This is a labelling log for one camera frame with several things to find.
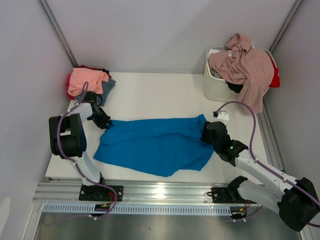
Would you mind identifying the dusty pink shirt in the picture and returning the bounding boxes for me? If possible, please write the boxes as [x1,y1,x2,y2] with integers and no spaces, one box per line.
[208,34,275,114]

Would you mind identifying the blue t shirt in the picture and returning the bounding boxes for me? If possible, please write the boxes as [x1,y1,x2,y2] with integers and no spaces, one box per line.
[93,114,214,177]

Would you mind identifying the left corner metal profile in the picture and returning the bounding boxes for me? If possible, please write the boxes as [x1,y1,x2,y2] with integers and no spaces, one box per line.
[37,0,79,68]

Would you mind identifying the grey garment in basket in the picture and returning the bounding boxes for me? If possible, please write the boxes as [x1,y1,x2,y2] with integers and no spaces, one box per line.
[210,68,222,79]

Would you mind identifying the salmon pink folded shirt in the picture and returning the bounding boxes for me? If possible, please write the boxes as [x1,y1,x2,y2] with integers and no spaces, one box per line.
[67,67,110,98]

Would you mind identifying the aluminium mounting rail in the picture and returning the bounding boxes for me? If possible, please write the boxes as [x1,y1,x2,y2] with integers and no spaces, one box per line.
[32,174,288,207]

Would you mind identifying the white laundry basket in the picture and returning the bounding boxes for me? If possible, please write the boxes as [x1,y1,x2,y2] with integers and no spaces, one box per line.
[203,49,277,102]

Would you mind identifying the grey blue folded shirt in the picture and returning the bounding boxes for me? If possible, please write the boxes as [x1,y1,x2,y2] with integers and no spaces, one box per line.
[74,78,116,107]

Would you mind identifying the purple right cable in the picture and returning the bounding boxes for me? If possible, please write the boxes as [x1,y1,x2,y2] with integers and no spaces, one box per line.
[214,101,320,228]

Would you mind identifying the purple cable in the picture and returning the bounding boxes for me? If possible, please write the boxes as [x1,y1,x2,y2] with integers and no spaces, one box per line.
[56,81,118,221]
[214,101,320,228]

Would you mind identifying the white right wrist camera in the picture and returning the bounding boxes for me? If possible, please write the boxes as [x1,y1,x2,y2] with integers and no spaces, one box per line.
[213,111,230,125]

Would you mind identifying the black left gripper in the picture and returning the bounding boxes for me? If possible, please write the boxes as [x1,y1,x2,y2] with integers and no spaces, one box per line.
[89,107,112,130]

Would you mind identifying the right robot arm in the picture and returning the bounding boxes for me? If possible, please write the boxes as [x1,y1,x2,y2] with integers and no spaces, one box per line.
[201,121,320,232]

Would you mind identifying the black folded shirt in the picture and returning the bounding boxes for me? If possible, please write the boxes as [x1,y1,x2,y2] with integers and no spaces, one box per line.
[99,68,111,78]

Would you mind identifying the corner metal profile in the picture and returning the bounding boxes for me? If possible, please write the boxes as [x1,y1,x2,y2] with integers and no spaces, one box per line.
[37,0,79,68]
[269,0,306,54]

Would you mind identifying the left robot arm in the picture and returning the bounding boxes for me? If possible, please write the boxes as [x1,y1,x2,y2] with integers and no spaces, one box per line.
[48,91,113,201]

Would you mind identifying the white slotted cable duct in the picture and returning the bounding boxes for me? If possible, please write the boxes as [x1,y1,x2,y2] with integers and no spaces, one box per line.
[42,203,232,216]

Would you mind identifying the right corner metal profile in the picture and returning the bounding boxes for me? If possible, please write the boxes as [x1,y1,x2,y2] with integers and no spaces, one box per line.
[269,0,306,54]

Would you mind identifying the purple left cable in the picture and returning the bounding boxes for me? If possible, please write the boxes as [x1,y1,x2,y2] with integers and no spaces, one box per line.
[56,81,118,221]

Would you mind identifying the red shirt in basket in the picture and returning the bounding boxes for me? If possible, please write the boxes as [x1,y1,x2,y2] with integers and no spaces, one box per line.
[269,61,281,88]

